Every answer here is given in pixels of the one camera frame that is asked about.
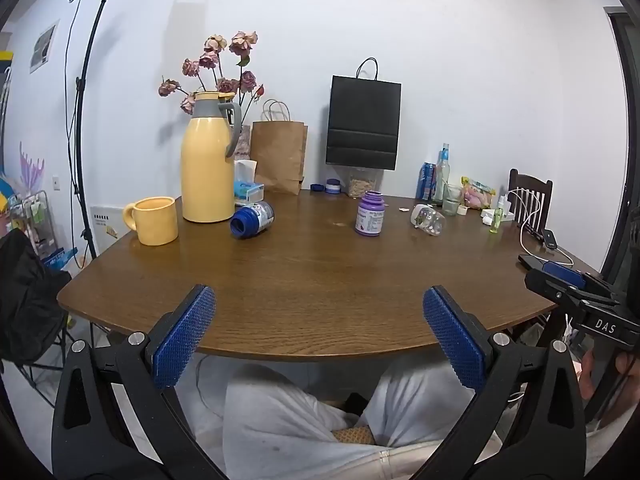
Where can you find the black smartphone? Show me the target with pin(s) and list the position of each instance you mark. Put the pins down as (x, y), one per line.
(532, 261)

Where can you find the black cloth bag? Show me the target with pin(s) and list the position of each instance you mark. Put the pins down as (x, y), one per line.
(25, 300)

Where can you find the brown paper bag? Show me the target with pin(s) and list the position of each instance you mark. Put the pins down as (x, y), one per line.
(277, 157)

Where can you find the white wall socket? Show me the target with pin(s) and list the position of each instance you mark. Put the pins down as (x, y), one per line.
(56, 183)

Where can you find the black paper bag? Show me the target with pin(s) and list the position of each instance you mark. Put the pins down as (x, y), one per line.
(364, 120)

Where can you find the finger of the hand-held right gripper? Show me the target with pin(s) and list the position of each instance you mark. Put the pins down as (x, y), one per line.
(547, 286)
(564, 274)

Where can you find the purple pill bottle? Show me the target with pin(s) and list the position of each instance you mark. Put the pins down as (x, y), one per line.
(370, 215)

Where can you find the blue-capped pill bottle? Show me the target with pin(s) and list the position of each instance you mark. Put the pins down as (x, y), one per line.
(252, 220)

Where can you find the dark wooden chair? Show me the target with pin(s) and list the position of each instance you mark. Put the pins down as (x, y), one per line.
(529, 182)

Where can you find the purple wall decoration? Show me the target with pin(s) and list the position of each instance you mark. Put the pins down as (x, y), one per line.
(31, 170)

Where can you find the clear glass cup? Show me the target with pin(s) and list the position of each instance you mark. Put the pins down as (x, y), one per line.
(452, 202)

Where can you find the white power strip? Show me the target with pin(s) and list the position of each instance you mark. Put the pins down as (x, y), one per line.
(507, 215)

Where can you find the clear plastic bottle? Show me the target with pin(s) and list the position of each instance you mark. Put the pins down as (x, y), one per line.
(429, 220)

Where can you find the blue drink can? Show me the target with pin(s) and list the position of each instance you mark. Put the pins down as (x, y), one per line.
(425, 182)

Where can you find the tall glass bottle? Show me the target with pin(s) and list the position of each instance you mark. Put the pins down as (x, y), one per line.
(442, 170)

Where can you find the dried pink rose bouquet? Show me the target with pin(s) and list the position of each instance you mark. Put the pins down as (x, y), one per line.
(216, 57)

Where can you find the blue tissue box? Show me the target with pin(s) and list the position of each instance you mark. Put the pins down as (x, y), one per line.
(248, 192)

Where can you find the person's right hand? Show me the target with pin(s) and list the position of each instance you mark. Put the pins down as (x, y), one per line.
(587, 375)

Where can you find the small blue-white jar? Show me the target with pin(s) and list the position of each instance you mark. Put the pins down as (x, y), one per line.
(333, 187)

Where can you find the yellow thermos jug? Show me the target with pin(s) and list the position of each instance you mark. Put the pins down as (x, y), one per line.
(206, 175)

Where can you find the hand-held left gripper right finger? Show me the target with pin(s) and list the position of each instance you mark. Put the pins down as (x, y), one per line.
(454, 336)

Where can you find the colourful snack packet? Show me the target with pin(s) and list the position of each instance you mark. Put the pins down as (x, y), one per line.
(477, 194)

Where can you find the small green spray bottle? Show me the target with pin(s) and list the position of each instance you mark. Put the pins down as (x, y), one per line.
(496, 219)

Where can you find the white cardboard box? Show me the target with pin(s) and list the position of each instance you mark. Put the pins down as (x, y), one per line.
(107, 230)

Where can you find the yellow ceramic mug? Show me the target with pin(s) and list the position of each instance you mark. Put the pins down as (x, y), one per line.
(152, 222)

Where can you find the clear jar of oats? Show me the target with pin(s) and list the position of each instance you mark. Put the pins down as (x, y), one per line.
(364, 182)

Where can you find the wall poster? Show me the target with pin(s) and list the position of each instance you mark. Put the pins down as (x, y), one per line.
(44, 46)

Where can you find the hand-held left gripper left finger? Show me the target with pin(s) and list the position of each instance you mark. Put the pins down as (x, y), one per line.
(185, 335)

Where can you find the black light stand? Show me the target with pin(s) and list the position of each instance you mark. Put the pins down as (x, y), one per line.
(81, 110)

